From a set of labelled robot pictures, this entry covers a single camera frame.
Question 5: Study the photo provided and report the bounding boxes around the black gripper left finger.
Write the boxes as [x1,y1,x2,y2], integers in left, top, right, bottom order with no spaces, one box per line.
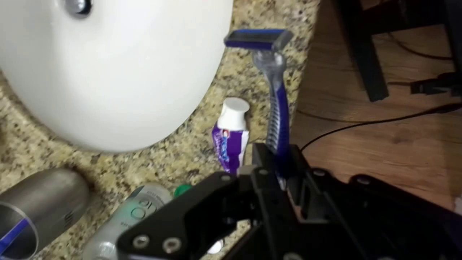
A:
[117,141,309,260]

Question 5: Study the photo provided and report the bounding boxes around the purple white toothpaste tube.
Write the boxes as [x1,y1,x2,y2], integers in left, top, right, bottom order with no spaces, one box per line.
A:
[210,95,252,176]

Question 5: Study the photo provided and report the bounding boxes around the black power cable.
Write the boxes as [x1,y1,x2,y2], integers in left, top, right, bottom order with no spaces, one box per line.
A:
[300,101,462,150]

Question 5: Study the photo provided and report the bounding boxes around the white oval sink basin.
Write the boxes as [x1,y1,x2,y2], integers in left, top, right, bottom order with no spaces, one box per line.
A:
[0,0,235,154]

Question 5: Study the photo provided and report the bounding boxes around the black cable with plug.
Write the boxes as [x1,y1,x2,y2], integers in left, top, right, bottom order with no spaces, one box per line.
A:
[387,70,462,98]

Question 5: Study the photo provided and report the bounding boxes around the black table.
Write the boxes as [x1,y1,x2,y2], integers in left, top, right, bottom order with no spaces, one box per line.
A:
[335,0,462,104]

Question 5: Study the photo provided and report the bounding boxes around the metal sink drain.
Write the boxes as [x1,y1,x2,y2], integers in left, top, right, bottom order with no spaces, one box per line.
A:
[62,0,93,17]

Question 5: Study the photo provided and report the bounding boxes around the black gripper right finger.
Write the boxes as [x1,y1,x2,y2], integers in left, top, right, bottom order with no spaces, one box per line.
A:
[287,143,462,260]

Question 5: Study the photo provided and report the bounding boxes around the stainless steel cup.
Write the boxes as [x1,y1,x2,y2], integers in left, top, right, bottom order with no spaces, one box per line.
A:
[0,166,93,260]

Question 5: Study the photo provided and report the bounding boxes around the blue toothbrush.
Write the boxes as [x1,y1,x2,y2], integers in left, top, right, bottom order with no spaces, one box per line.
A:
[0,218,29,252]

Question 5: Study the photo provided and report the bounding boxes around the clear bottle with green cap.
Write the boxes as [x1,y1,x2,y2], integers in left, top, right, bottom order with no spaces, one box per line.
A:
[80,182,195,260]

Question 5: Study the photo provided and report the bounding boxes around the blue shaving razor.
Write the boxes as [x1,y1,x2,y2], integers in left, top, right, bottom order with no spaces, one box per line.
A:
[222,27,294,180]

